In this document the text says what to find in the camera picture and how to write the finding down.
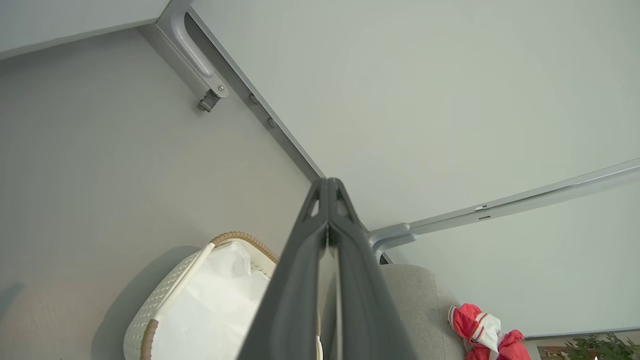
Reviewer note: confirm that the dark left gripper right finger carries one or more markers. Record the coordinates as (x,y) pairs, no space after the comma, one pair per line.
(365,300)

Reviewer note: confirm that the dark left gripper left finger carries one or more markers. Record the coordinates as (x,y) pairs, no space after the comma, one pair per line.
(295,290)

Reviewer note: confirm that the red white-sleeved jersey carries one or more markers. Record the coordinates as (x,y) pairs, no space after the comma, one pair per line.
(465,317)

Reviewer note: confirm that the grey fabric sofa seat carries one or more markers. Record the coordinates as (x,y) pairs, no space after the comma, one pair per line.
(425,310)

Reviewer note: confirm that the white wicker-rimmed laundry basket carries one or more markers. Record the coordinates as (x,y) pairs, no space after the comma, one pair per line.
(150,310)

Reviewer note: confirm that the white garment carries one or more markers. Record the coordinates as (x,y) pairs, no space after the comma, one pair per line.
(215,310)

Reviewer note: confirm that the green potted plant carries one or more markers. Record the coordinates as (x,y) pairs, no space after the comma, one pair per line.
(600,347)

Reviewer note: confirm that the grey metal frame tube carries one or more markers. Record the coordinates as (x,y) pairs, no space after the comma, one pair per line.
(190,50)
(550,192)

